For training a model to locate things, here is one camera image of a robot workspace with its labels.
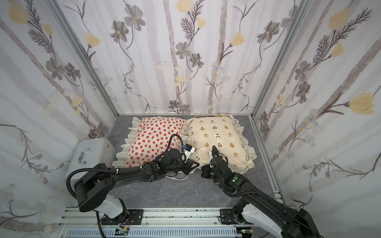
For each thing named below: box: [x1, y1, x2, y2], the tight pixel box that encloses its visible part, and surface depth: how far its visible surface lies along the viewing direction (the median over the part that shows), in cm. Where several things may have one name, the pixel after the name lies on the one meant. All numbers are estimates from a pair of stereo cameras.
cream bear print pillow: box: [180, 113, 257, 175], surface depth 92 cm
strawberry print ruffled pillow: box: [112, 116, 190, 169], surface depth 97 cm
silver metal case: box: [63, 136, 117, 180], surface depth 83 cm
